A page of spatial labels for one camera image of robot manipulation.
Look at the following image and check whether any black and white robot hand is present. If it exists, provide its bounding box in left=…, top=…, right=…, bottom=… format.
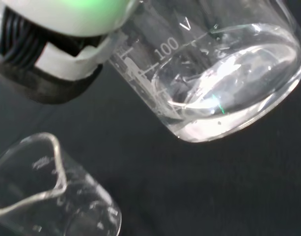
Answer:
left=0, top=0, right=138, bottom=104

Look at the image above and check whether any black bench cloth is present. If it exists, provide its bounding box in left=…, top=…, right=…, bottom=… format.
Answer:
left=0, top=0, right=301, bottom=236

